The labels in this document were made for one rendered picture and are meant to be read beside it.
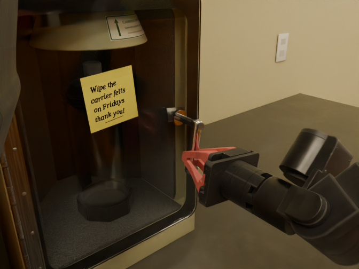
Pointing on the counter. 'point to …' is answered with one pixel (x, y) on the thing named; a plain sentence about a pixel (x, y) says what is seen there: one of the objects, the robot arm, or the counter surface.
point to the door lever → (195, 132)
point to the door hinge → (14, 205)
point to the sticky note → (109, 97)
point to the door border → (22, 198)
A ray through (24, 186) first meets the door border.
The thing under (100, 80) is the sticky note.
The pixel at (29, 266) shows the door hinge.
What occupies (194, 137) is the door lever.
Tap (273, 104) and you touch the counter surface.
